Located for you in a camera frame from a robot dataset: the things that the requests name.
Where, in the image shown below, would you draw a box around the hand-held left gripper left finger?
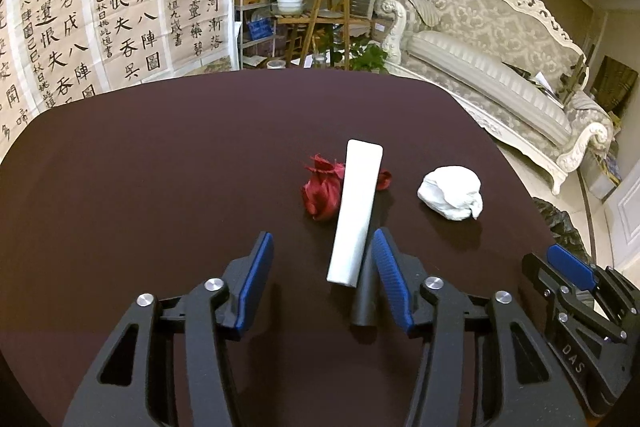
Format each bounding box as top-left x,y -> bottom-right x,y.
62,231 -> 275,427

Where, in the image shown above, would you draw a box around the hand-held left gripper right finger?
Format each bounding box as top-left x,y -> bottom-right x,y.
372,228 -> 587,427

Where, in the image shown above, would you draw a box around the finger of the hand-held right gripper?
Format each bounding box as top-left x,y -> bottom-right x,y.
546,245 -> 600,294
522,252 -> 629,350

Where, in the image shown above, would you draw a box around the trash bin with black bag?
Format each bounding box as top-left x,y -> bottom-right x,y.
531,197 -> 592,264

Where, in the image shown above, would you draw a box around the white foam block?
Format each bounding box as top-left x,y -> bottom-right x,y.
326,139 -> 385,287

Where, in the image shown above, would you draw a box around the white door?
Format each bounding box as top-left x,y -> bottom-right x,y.
604,176 -> 640,269

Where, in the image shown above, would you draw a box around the grey storage box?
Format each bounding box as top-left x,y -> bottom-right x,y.
594,151 -> 624,204

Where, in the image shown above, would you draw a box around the white crumpled paper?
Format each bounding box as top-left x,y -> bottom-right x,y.
417,165 -> 485,222

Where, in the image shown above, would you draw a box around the red crumpled paper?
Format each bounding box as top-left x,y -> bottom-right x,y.
301,153 -> 347,222

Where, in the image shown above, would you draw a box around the papers and books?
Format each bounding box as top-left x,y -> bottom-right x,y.
500,61 -> 562,98

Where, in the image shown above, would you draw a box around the dark framed panel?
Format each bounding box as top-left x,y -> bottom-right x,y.
597,55 -> 640,118

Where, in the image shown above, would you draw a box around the toy rifle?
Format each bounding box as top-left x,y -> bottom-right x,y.
559,46 -> 597,104

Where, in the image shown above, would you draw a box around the ornate cream sofa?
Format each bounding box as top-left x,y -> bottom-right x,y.
399,0 -> 617,196

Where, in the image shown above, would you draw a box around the small green plant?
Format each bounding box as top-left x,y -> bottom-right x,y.
349,41 -> 392,74

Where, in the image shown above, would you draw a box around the blue crate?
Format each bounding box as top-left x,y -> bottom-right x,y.
248,19 -> 277,41

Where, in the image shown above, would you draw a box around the metal rack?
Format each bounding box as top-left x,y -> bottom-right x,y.
233,0 -> 282,70

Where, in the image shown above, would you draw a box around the wooden plant shelf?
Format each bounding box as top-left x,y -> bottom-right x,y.
276,0 -> 382,70

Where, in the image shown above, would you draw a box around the ornate cream armchair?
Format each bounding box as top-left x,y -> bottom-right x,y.
372,0 -> 427,64

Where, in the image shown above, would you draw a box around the calligraphy paper sheets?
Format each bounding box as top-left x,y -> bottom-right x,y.
0,0 -> 237,158

